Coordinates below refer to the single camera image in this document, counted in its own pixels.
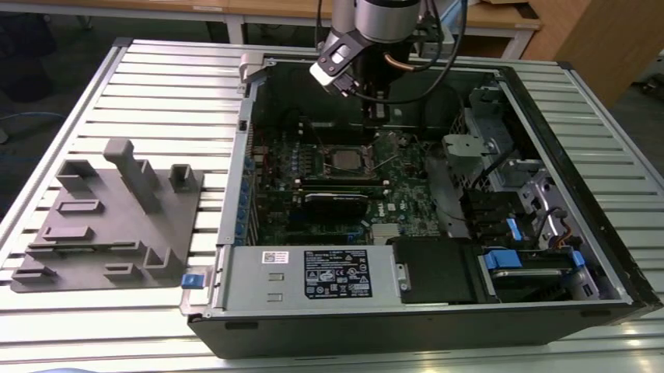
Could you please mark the metal drive cage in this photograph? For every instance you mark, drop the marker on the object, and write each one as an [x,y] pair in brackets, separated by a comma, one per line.
[464,145]

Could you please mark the hard disk in blue carrier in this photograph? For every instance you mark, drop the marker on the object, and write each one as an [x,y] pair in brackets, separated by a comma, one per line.
[500,258]

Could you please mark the CPU socket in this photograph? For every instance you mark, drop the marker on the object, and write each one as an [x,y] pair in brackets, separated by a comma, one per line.
[348,171]

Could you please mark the green motherboard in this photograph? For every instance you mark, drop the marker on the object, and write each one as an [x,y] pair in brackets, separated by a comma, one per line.
[410,202]

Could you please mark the blue drive bay tab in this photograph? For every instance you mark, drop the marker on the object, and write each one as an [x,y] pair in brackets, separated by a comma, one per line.
[514,229]

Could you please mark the silver topped CPU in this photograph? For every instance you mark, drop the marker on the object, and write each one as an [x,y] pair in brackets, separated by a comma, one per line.
[344,157]

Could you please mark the black PC case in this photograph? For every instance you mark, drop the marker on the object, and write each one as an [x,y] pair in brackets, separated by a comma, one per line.
[364,334]

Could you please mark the grey parts rack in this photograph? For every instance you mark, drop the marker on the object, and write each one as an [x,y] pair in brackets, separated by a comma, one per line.
[120,217]

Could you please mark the blue case latch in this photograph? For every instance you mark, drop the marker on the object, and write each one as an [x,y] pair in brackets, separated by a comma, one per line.
[193,281]

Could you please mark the RAM slot black clips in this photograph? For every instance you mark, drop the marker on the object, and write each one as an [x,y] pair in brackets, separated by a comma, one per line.
[343,179]

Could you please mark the black plastic bay cover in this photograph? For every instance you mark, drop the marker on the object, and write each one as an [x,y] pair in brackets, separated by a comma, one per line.
[434,272]

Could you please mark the black graphics card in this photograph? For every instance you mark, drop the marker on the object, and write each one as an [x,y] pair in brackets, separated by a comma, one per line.
[335,210]

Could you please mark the silver power supply unit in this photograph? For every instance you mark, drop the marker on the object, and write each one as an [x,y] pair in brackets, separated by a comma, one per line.
[249,272]

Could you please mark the wooden cabinet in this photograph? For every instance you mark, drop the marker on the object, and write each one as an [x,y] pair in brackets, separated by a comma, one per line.
[597,39]

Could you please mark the silver chipset heatsink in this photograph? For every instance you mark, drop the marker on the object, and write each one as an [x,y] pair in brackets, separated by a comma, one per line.
[388,230]

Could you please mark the copper coloured tube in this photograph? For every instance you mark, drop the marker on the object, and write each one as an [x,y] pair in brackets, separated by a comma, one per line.
[400,66]

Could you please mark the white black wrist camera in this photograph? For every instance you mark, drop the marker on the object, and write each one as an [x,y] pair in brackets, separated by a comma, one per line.
[335,58]

